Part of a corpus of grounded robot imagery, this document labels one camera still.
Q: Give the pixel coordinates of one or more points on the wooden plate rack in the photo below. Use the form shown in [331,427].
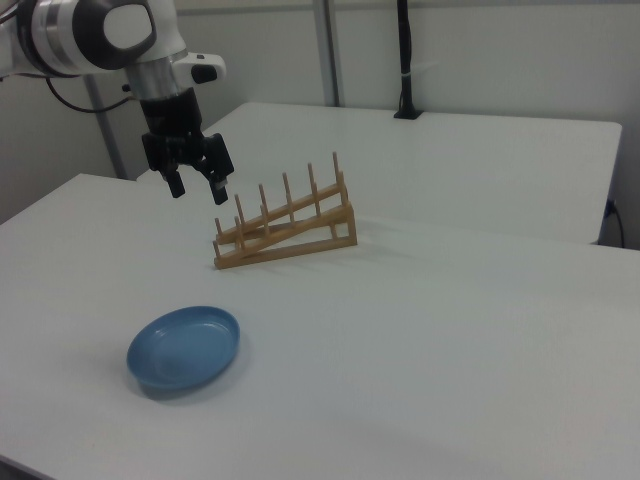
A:
[285,235]

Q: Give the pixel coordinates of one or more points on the blue round plate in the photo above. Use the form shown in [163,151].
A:
[182,347]

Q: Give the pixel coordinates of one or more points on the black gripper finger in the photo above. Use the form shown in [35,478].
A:
[176,184]
[220,165]

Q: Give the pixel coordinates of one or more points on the black pole with base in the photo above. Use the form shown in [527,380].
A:
[406,60]

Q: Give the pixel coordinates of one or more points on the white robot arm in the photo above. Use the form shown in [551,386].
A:
[70,30]

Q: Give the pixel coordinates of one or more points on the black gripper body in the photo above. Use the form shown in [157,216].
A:
[172,117]

